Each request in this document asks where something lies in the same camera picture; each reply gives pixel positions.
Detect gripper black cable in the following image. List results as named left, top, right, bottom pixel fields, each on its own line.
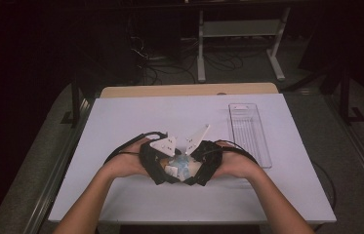
left=103, top=131, right=168, bottom=165
left=215, top=139, right=260, bottom=165

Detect thin black floor cable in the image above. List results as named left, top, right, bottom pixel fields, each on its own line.
left=310, top=160, right=338, bottom=211

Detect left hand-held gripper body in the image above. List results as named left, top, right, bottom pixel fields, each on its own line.
left=139, top=136, right=182, bottom=178

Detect person's left hand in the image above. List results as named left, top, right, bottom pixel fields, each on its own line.
left=103, top=137, right=152, bottom=179

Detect wooden table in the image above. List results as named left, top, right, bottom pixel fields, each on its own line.
left=100, top=82, right=280, bottom=99

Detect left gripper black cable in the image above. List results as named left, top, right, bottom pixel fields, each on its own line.
left=103, top=131, right=168, bottom=165

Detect aluminium frame rail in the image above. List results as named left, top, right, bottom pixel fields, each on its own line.
left=324, top=96, right=364, bottom=209
left=22, top=97, right=95, bottom=234

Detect black floor stand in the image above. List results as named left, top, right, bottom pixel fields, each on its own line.
left=61, top=81, right=84, bottom=126
left=338, top=64, right=364, bottom=125

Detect tangle of floor cables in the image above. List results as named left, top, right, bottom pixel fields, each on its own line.
left=129, top=35, right=246, bottom=86

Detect person's right hand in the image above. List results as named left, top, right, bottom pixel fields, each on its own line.
left=213, top=140, right=263, bottom=180

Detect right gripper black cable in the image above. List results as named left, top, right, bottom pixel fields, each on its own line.
left=215, top=139, right=260, bottom=165

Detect white metal stand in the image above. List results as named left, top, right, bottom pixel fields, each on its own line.
left=197, top=7, right=292, bottom=84

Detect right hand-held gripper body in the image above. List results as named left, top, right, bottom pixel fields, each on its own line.
left=184, top=124, right=223, bottom=180

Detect clear plastic tray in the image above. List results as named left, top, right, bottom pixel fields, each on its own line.
left=227, top=102, right=273, bottom=170

